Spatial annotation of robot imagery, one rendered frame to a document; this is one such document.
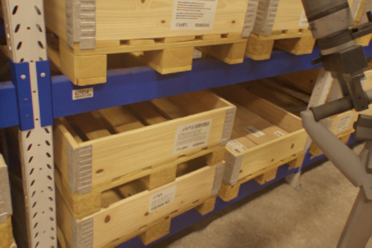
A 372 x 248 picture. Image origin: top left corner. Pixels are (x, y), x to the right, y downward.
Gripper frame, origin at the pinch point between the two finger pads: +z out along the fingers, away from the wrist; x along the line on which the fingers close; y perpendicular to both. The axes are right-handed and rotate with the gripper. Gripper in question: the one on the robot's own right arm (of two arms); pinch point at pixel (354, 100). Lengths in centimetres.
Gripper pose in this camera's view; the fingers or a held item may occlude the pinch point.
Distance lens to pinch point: 87.6
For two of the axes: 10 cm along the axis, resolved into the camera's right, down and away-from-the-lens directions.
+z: 3.5, 9.3, 1.2
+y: -9.3, 3.4, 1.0
